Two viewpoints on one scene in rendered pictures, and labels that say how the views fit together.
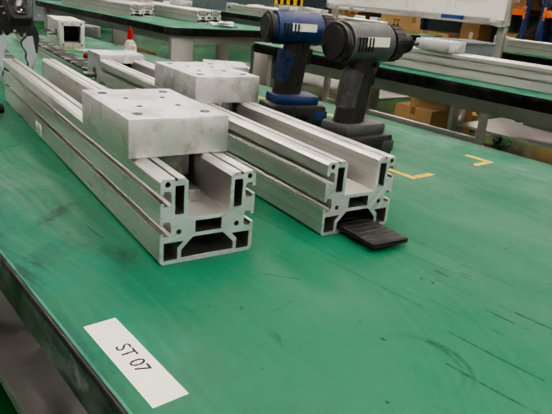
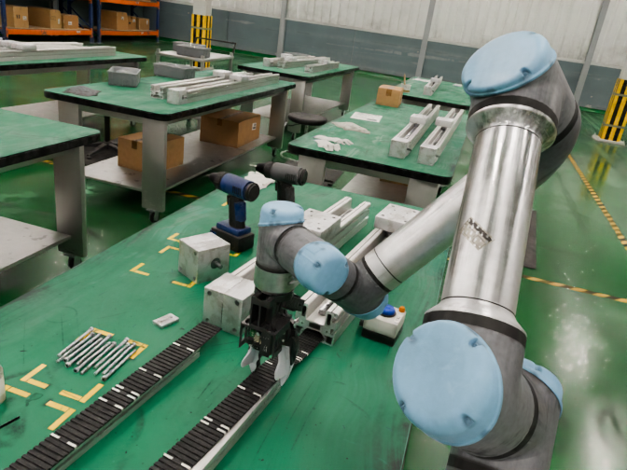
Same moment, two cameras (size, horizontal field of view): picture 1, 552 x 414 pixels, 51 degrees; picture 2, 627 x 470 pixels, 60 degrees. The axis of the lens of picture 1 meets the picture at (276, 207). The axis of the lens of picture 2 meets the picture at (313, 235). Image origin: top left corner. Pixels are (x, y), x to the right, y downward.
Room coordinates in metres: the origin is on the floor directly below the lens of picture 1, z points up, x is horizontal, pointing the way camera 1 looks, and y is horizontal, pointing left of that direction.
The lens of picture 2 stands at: (1.80, 1.37, 1.47)
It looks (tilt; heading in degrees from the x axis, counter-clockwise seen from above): 22 degrees down; 236
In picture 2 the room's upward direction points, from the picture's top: 8 degrees clockwise
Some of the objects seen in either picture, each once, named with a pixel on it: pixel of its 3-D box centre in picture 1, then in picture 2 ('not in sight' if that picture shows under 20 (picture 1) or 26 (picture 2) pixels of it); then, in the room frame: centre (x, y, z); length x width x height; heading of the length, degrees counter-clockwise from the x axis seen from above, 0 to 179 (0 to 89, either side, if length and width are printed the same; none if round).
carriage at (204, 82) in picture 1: (204, 89); (313, 229); (0.96, 0.13, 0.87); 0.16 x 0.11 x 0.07; 35
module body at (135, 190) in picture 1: (88, 124); (370, 262); (0.85, 0.29, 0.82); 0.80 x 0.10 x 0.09; 35
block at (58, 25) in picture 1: (65, 33); not in sight; (2.16, 0.81, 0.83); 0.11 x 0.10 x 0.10; 125
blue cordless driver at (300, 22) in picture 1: (308, 71); (227, 208); (1.16, -0.04, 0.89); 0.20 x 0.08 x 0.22; 113
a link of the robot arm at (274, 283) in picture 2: not in sight; (276, 276); (1.37, 0.63, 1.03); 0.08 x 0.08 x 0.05
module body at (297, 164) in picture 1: (203, 118); (311, 244); (0.96, 0.13, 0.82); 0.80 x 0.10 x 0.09; 35
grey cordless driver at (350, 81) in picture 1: (370, 94); (274, 194); (0.95, -0.14, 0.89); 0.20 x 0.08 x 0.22; 130
